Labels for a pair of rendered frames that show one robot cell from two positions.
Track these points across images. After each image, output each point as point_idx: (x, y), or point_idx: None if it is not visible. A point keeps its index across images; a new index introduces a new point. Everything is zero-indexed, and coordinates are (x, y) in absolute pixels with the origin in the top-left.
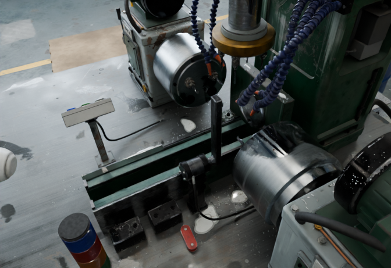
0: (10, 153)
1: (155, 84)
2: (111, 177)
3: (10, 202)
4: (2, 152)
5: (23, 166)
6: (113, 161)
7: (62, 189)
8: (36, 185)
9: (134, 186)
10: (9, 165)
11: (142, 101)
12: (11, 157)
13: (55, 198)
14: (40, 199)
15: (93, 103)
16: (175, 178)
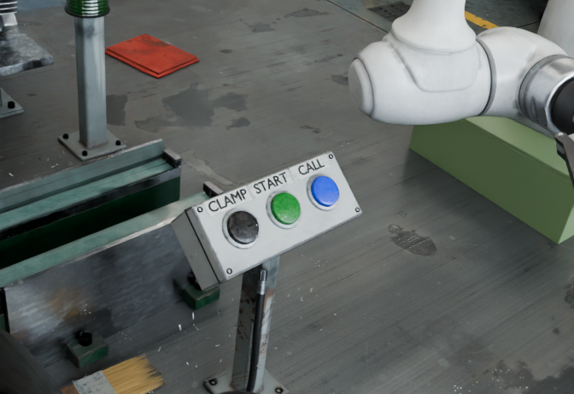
0: (367, 72)
1: None
2: (152, 212)
3: (426, 259)
4: (376, 53)
5: (490, 343)
6: (211, 379)
7: (320, 294)
8: (401, 298)
9: (80, 197)
10: (350, 66)
11: None
12: (357, 70)
13: (322, 273)
14: (358, 268)
15: (246, 185)
16: None
